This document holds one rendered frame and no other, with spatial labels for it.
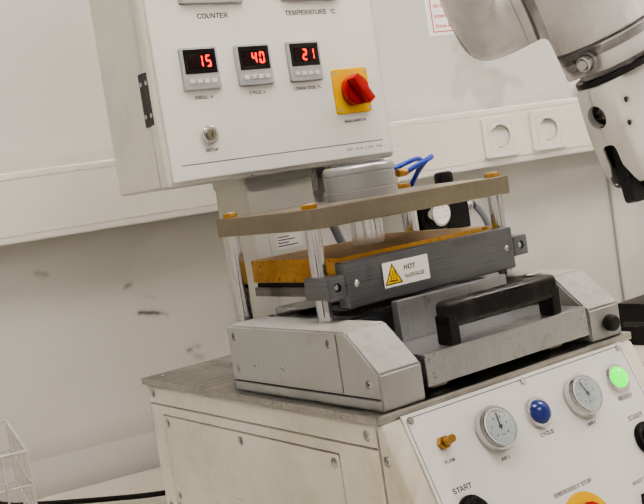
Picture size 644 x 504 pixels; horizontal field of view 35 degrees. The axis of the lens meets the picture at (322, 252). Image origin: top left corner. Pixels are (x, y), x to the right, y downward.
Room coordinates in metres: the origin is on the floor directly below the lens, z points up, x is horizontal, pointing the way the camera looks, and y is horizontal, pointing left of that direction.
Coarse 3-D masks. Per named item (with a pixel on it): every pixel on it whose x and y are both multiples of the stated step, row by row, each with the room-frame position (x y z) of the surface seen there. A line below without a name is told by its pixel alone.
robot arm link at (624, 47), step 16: (624, 32) 0.88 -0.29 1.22; (640, 32) 0.89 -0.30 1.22; (592, 48) 0.89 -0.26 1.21; (608, 48) 0.88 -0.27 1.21; (624, 48) 0.88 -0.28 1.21; (640, 48) 0.88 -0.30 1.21; (560, 64) 0.93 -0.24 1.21; (576, 64) 0.90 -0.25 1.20; (592, 64) 0.89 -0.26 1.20; (608, 64) 0.88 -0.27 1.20; (624, 64) 0.89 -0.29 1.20
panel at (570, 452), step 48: (528, 384) 0.95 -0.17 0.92; (432, 432) 0.87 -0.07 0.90; (528, 432) 0.92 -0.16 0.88; (576, 432) 0.95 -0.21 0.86; (624, 432) 0.98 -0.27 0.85; (432, 480) 0.84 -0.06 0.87; (480, 480) 0.87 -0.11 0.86; (528, 480) 0.89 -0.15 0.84; (576, 480) 0.92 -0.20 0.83; (624, 480) 0.94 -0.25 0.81
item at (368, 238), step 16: (352, 224) 1.10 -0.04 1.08; (368, 224) 1.09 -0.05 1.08; (352, 240) 1.11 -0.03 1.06; (368, 240) 1.09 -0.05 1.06; (384, 240) 1.10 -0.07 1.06; (400, 240) 1.08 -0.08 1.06; (416, 240) 1.05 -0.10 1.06; (432, 240) 1.05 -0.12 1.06; (288, 256) 1.10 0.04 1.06; (304, 256) 1.07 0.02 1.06; (336, 256) 1.00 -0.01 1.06; (352, 256) 0.99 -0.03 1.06; (256, 272) 1.11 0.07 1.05; (272, 272) 1.09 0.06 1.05; (288, 272) 1.06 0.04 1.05; (304, 272) 1.04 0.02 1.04; (256, 288) 1.12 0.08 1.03; (272, 288) 1.09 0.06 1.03; (288, 288) 1.07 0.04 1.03; (304, 288) 1.04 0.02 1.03
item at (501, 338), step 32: (448, 288) 1.01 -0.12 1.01; (480, 288) 1.03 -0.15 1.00; (416, 320) 0.98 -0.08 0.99; (480, 320) 1.03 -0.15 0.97; (512, 320) 1.00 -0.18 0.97; (544, 320) 0.98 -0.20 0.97; (576, 320) 1.01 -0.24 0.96; (416, 352) 0.91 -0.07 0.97; (448, 352) 0.91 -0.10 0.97; (480, 352) 0.93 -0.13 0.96; (512, 352) 0.95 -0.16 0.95
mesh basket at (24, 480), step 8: (8, 424) 1.32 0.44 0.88; (8, 432) 1.36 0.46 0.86; (16, 440) 1.26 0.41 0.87; (16, 448) 1.28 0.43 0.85; (24, 448) 1.17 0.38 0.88; (0, 456) 1.15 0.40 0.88; (8, 456) 1.15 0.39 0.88; (16, 456) 1.31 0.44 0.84; (16, 464) 1.31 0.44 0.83; (24, 464) 1.21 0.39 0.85; (16, 472) 1.33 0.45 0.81; (24, 472) 1.22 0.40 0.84; (16, 480) 1.36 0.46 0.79; (24, 480) 1.26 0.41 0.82; (32, 480) 1.16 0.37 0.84; (16, 488) 1.15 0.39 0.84; (24, 488) 1.26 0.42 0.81; (32, 488) 1.16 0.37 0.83; (8, 496) 1.15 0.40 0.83; (24, 496) 1.27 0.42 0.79; (32, 496) 1.18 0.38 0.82
